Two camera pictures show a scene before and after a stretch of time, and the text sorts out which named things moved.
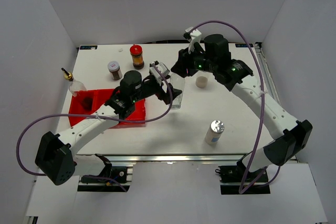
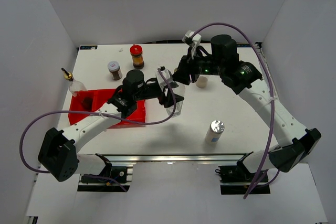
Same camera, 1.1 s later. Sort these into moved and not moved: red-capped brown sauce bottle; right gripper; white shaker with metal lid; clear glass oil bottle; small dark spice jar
Moved: right gripper
Not moved: clear glass oil bottle; white shaker with metal lid; small dark spice jar; red-capped brown sauce bottle
